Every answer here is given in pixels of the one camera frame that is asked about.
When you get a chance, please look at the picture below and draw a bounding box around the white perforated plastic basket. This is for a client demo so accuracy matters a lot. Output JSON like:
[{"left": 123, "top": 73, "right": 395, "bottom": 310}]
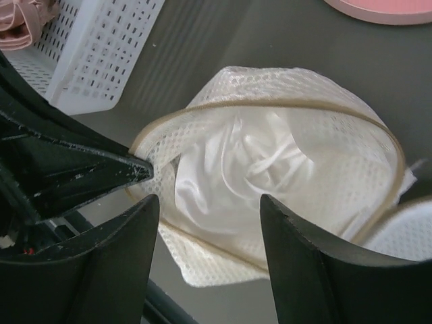
[{"left": 4, "top": 0, "right": 164, "bottom": 115}]

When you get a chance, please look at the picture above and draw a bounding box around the white satin bra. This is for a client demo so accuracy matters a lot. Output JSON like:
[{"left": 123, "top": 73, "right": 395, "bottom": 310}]
[{"left": 173, "top": 107, "right": 398, "bottom": 247}]

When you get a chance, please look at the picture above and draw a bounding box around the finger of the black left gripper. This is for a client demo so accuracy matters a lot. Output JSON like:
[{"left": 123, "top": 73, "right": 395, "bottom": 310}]
[{"left": 1, "top": 55, "right": 153, "bottom": 226}]

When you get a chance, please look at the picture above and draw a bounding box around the white mesh laundry bag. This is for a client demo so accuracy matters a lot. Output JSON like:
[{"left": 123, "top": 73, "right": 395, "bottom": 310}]
[{"left": 130, "top": 66, "right": 416, "bottom": 288}]

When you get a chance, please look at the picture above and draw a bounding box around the pink lace bra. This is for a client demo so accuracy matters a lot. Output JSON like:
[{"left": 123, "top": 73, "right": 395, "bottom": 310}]
[{"left": 1, "top": 0, "right": 60, "bottom": 51}]

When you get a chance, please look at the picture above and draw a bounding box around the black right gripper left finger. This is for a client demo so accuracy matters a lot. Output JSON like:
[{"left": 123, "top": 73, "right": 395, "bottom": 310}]
[{"left": 1, "top": 194, "right": 159, "bottom": 323}]

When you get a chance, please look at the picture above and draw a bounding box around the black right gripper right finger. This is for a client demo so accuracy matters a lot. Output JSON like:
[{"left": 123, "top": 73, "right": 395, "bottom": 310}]
[{"left": 260, "top": 195, "right": 431, "bottom": 323}]

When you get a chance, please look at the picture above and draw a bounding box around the pink tiered wooden shelf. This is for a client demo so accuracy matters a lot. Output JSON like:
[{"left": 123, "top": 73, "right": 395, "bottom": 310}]
[{"left": 325, "top": 0, "right": 431, "bottom": 26}]

